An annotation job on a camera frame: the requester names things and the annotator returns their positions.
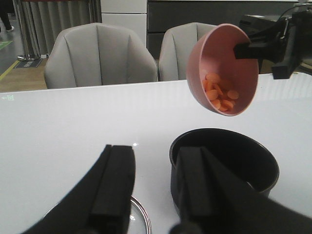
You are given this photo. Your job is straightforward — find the person in black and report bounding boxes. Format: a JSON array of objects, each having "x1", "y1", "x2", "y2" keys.
[{"x1": 0, "y1": 0, "x2": 15, "y2": 32}]

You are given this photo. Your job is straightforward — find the white cabinet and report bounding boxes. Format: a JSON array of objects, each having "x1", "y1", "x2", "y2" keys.
[{"x1": 100, "y1": 0, "x2": 147, "y2": 45}]

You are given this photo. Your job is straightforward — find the orange ham slices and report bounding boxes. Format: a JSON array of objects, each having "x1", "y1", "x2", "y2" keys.
[{"x1": 202, "y1": 73, "x2": 239, "y2": 112}]

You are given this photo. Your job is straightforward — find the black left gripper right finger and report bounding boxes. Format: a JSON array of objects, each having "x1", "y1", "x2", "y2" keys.
[{"x1": 170, "y1": 147, "x2": 312, "y2": 234}]

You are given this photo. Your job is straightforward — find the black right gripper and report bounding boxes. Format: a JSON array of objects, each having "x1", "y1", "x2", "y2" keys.
[{"x1": 234, "y1": 9, "x2": 312, "y2": 79}]

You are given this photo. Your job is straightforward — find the left grey armchair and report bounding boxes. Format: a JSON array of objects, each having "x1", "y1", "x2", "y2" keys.
[{"x1": 44, "y1": 23, "x2": 158, "y2": 89}]

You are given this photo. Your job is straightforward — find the grey armchair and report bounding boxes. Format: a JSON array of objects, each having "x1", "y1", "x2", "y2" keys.
[
  {"x1": 158, "y1": 22, "x2": 215, "y2": 81},
  {"x1": 44, "y1": 23, "x2": 158, "y2": 89}
]

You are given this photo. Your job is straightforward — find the dark appliance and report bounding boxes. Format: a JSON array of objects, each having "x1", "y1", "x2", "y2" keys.
[{"x1": 239, "y1": 15, "x2": 279, "y2": 35}]

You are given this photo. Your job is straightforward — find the glass lid purple knob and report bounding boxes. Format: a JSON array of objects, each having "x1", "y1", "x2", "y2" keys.
[{"x1": 128, "y1": 196, "x2": 152, "y2": 234}]

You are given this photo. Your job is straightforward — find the dark blue saucepan purple handle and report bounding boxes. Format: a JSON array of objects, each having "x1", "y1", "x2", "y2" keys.
[{"x1": 169, "y1": 128, "x2": 279, "y2": 212}]

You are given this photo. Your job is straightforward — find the right grey armchair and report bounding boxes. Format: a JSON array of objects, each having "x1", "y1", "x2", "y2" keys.
[{"x1": 158, "y1": 22, "x2": 215, "y2": 81}]

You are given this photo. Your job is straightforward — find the pink bowl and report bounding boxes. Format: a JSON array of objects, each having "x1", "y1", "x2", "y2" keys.
[{"x1": 186, "y1": 23, "x2": 258, "y2": 116}]

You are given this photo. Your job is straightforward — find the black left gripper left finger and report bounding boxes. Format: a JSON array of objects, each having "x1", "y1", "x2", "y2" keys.
[{"x1": 25, "y1": 145, "x2": 135, "y2": 234}]

